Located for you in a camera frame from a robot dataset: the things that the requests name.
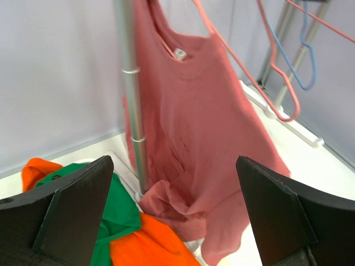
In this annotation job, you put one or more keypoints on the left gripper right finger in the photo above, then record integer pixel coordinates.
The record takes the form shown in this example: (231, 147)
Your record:
(293, 223)

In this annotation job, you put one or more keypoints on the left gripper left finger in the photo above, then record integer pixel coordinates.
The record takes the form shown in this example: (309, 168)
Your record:
(58, 222)

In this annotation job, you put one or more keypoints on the green t shirt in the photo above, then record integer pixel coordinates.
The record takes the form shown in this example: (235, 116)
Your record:
(120, 217)

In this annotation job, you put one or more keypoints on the orange t shirt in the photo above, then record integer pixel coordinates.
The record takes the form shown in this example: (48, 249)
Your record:
(149, 243)

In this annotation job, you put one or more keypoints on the pink t shirt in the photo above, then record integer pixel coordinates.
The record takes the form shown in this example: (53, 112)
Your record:
(197, 121)

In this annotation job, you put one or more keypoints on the pink hanger of green shirt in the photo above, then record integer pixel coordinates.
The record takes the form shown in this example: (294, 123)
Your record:
(278, 70)

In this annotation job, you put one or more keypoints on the white perforated plastic basket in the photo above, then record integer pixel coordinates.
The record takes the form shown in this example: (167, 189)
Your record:
(130, 177)

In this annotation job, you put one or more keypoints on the metal clothes rack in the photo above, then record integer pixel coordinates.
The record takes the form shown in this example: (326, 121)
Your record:
(125, 21)

